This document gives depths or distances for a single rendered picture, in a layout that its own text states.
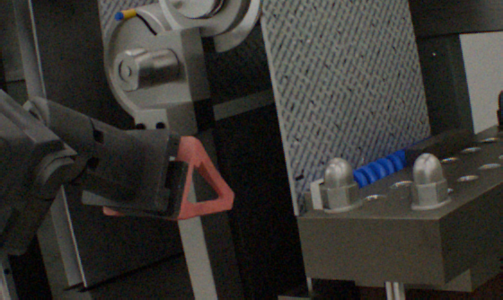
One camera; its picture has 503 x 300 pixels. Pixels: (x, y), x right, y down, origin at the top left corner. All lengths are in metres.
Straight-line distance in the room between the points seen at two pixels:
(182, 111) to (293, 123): 0.10
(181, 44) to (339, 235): 0.24
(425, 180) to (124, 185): 0.25
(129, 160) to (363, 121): 0.32
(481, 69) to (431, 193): 3.13
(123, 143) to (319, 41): 0.27
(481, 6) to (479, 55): 2.78
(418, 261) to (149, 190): 0.23
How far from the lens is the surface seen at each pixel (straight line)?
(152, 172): 0.85
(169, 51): 1.03
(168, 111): 1.01
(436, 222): 0.86
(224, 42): 1.03
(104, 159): 0.84
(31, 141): 0.72
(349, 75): 1.08
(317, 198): 0.97
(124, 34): 1.14
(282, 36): 1.01
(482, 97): 4.04
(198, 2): 1.02
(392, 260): 0.90
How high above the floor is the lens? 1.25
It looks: 9 degrees down
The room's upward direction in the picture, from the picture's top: 10 degrees counter-clockwise
